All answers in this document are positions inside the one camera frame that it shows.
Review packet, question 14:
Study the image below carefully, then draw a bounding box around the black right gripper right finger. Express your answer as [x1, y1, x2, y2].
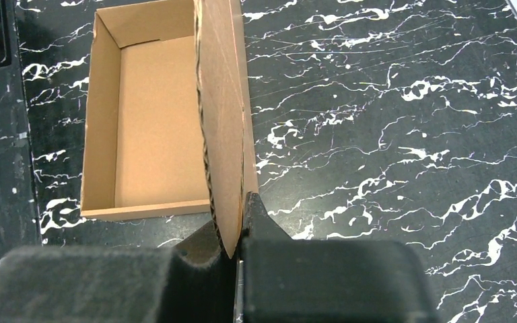
[238, 193, 440, 322]

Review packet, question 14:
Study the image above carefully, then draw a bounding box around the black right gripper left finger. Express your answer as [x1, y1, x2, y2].
[0, 222, 236, 322]

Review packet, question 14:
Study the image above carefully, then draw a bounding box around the brown cardboard box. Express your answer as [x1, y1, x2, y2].
[80, 1, 258, 256]

